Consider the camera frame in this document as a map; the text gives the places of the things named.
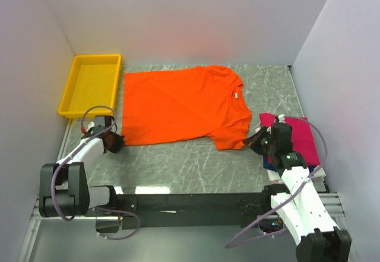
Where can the aluminium frame rail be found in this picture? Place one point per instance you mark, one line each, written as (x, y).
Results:
(194, 204)

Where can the orange t shirt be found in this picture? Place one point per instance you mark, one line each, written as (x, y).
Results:
(178, 105)

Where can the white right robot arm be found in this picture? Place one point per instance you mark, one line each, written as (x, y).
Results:
(296, 201)

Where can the yellow plastic tray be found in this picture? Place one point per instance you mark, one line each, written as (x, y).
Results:
(91, 86)

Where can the magenta folded t shirt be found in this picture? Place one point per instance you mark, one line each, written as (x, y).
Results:
(302, 137)

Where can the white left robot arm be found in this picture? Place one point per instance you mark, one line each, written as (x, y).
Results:
(64, 190)

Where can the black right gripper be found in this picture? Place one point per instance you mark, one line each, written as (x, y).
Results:
(252, 141)

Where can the navy blue folded t shirt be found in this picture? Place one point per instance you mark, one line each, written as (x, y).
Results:
(267, 165)

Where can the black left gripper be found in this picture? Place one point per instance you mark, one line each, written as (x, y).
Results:
(118, 145)

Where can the pink folded t shirt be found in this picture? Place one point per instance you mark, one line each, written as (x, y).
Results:
(262, 142)

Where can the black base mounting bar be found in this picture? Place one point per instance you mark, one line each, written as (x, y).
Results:
(131, 220)

